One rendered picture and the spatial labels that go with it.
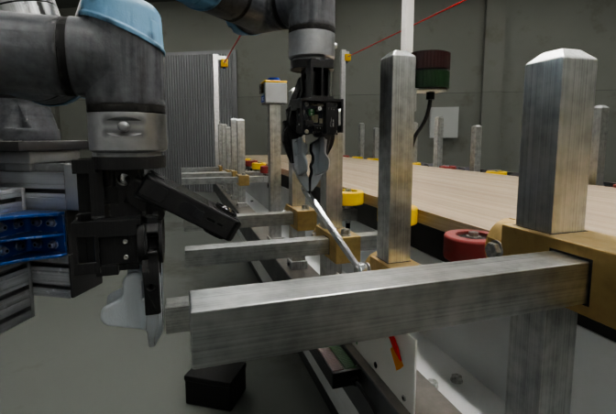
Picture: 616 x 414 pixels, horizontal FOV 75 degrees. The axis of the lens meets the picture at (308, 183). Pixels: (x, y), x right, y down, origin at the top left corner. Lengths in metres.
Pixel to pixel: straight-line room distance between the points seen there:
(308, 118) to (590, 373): 0.51
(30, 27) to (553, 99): 0.44
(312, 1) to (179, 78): 7.65
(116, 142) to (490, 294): 0.34
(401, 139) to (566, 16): 7.55
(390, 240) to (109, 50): 0.40
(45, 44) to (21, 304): 0.66
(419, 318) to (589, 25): 7.96
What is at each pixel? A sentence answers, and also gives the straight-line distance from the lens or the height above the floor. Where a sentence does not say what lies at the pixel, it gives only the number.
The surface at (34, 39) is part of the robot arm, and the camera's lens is 0.44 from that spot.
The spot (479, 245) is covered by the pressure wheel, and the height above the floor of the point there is 0.90.
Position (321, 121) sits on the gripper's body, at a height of 1.07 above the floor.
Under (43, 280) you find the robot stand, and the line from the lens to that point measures 0.99.
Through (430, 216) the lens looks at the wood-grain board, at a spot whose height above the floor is 0.89.
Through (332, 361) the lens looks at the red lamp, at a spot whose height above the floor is 0.70.
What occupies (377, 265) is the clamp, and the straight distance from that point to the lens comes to 0.59.
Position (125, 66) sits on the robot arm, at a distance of 0.43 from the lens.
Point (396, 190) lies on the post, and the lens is 0.56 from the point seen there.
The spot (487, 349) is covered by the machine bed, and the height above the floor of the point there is 0.68.
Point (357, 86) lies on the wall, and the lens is 7.35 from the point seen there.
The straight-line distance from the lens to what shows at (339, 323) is 0.23.
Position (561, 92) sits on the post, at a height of 1.08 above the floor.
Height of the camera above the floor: 1.04
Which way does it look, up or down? 6 degrees down
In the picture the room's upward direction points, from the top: straight up
